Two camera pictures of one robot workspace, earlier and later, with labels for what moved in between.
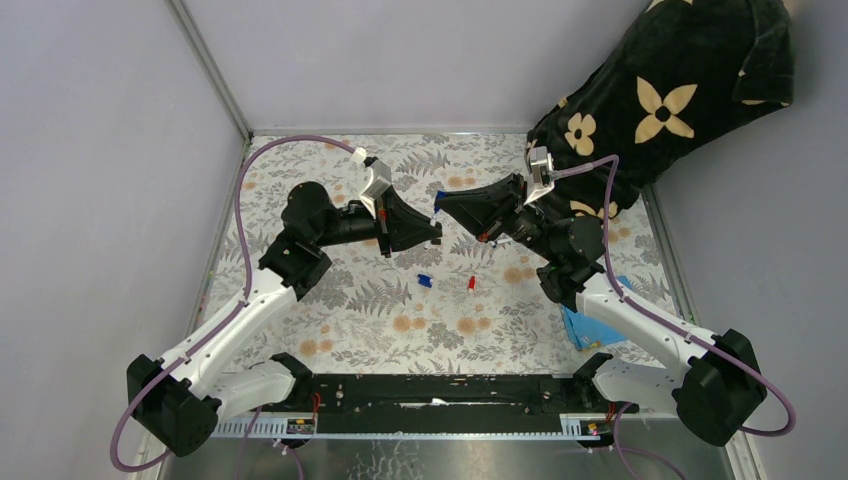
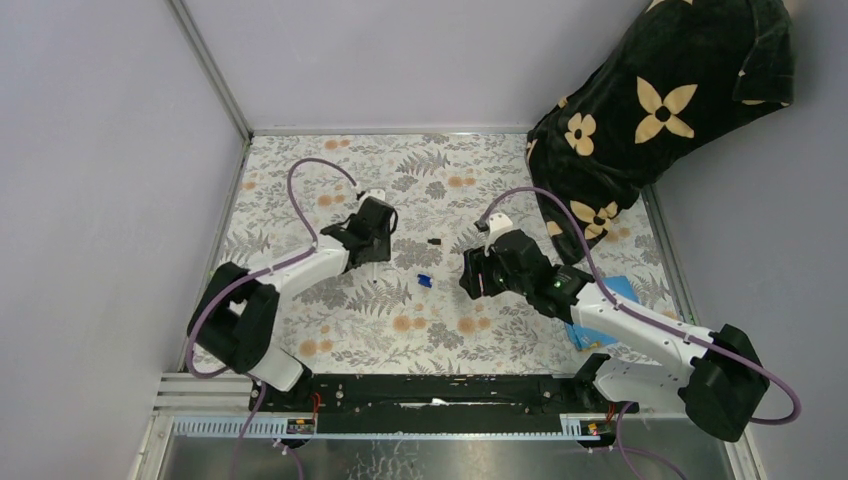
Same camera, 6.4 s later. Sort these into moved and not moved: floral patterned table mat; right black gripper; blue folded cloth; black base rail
Moved: right black gripper
Not moved: blue folded cloth; floral patterned table mat; black base rail
